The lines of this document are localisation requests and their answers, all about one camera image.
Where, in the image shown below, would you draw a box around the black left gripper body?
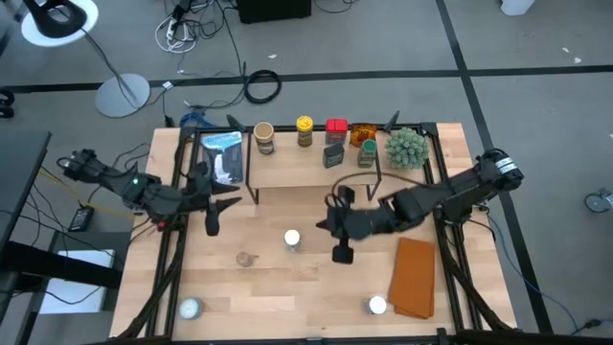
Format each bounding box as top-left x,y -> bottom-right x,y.
184,179 -> 221,238

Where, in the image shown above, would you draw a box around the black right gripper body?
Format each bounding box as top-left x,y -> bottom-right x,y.
331,204 -> 385,265

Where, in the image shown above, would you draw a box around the bagel seasoning jar white lid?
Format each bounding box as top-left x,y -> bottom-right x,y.
283,228 -> 303,254

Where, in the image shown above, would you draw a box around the dark green rectangular tin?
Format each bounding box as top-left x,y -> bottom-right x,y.
322,142 -> 346,170

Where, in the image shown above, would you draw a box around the small saffron jar cork lid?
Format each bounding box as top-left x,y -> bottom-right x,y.
235,250 -> 260,268

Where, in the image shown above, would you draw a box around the glass spice jar green lid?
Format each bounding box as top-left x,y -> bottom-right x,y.
356,138 -> 378,169

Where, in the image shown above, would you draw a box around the furikake jar beige lid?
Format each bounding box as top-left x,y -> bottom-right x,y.
253,121 -> 277,156

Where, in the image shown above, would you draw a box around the orange brown taco seasoning pouch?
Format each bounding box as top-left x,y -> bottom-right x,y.
350,123 -> 378,149

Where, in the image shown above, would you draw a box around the smoked paprika tin red lid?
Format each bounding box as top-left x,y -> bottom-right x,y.
325,118 -> 350,146

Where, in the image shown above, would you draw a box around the chili onion jar yellow lid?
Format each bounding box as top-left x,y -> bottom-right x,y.
295,115 -> 315,149

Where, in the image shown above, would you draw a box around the blue book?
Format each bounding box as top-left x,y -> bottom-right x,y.
199,130 -> 245,186

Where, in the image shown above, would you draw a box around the green plant in patterned pot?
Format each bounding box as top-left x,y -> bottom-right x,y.
384,126 -> 431,171

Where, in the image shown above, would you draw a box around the round grey patterned tin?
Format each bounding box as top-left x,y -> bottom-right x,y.
178,296 -> 205,321

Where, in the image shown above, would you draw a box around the black power adapter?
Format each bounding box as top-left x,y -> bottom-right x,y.
68,205 -> 96,233

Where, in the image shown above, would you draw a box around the floor lamp round base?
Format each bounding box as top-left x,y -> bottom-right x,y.
21,0 -> 152,120

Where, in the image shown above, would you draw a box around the white box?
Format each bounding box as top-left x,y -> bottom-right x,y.
38,247 -> 117,316

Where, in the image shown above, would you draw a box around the black box on floor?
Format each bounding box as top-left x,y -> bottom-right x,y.
236,0 -> 313,25

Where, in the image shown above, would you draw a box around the black chair caster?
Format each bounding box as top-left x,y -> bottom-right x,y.
0,88 -> 16,120

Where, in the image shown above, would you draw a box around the grey caster wheel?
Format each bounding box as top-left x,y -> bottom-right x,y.
583,188 -> 613,215

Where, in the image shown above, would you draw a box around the white plastic container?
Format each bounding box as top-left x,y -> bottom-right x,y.
499,0 -> 536,16

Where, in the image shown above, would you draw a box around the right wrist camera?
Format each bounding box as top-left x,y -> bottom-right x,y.
336,184 -> 356,208

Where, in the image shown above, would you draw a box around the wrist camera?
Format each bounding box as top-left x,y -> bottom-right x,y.
336,184 -> 356,208
191,160 -> 213,182

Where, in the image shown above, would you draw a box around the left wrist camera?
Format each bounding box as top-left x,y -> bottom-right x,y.
191,160 -> 213,182

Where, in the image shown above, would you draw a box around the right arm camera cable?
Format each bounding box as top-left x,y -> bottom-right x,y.
329,171 -> 425,197

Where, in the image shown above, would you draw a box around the wooden shelf black metal frame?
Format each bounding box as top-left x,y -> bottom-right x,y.
244,127 -> 383,206

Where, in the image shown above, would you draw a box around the blue cable bundle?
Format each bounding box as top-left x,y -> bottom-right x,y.
179,110 -> 208,129

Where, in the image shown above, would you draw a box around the black cable coil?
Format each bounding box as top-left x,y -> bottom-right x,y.
242,69 -> 283,105

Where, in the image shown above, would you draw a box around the black metal rig frame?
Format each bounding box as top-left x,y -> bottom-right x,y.
109,122 -> 518,345

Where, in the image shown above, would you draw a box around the white power strip with cables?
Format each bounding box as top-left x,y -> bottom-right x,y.
153,13 -> 198,55

